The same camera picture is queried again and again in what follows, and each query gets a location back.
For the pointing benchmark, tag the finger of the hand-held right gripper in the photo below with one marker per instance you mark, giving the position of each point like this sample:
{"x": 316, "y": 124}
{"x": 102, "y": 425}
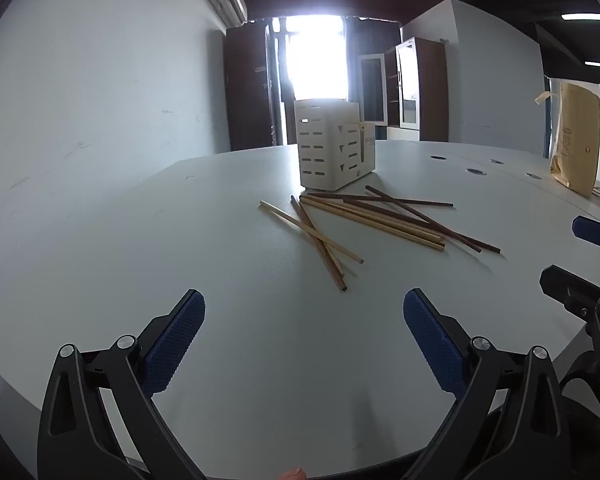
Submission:
{"x": 597, "y": 232}
{"x": 570, "y": 290}

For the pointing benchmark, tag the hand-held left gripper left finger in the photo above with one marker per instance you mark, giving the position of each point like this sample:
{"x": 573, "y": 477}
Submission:
{"x": 177, "y": 340}

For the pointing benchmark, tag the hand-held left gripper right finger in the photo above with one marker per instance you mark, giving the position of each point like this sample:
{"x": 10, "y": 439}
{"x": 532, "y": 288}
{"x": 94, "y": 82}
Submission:
{"x": 432, "y": 345}

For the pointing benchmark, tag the bunch of wooden chopsticks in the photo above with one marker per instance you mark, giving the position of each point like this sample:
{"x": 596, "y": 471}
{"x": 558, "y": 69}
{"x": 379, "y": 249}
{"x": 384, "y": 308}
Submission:
{"x": 380, "y": 224}

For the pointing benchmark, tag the cream plastic utensil holder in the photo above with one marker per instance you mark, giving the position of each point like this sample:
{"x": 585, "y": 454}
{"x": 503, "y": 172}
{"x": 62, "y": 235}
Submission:
{"x": 325, "y": 160}

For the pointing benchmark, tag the person's left hand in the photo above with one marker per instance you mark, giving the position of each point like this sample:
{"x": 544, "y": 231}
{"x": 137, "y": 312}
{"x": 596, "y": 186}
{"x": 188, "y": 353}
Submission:
{"x": 294, "y": 475}

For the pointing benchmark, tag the brown paper bag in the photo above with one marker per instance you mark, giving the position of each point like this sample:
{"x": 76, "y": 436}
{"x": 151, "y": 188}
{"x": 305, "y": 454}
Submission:
{"x": 575, "y": 140}

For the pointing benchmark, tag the brown and white cabinet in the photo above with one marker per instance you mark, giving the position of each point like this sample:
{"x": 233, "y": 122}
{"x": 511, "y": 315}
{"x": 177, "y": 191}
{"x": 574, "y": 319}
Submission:
{"x": 432, "y": 90}

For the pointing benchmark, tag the open glass cabinet door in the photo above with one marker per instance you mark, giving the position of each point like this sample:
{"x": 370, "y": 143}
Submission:
{"x": 372, "y": 90}

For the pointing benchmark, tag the bright balcony glass door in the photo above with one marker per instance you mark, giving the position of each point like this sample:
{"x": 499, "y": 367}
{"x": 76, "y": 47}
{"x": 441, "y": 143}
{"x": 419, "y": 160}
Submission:
{"x": 315, "y": 60}

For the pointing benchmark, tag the white wall air conditioner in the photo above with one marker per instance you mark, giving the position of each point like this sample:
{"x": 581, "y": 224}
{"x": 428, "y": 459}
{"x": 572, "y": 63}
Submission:
{"x": 230, "y": 0}

